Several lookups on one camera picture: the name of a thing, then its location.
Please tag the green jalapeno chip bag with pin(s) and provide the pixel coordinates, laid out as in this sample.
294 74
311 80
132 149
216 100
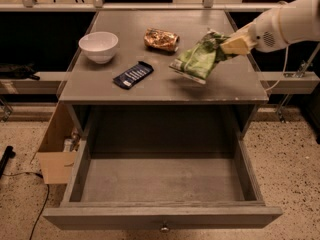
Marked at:
198 62

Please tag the black object on floor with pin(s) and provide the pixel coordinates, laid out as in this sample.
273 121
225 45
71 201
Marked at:
8 153

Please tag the grey cabinet with top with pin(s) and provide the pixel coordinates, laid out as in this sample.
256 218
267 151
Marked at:
232 82

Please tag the metal bracket right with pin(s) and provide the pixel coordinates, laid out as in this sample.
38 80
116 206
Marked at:
299 82

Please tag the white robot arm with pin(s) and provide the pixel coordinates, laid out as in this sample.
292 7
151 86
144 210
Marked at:
300 21

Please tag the metal drawer knob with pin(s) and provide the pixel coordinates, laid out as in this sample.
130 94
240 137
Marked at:
164 227

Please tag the crushed golden soda can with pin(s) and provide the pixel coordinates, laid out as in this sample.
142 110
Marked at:
161 39

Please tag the brown cardboard box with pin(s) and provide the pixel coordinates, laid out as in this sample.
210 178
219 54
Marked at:
58 149

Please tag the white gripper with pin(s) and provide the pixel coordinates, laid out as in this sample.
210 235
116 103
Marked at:
266 34

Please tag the black item on shelf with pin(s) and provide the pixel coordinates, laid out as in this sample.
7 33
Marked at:
17 71

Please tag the open grey top drawer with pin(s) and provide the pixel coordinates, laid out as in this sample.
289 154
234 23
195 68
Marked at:
140 166

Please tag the white ceramic bowl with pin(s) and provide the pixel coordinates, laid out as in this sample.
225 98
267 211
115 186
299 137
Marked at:
99 47

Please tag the dark blue snack bar wrapper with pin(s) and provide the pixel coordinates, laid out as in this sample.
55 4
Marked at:
132 76

